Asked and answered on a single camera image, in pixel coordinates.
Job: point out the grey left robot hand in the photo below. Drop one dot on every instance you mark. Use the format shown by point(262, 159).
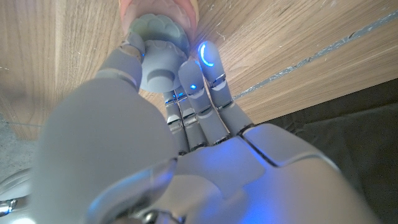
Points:
point(217, 174)

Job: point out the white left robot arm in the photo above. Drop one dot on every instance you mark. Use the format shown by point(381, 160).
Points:
point(14, 193)

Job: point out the black backdrop curtain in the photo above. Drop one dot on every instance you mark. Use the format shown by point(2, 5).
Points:
point(357, 140)

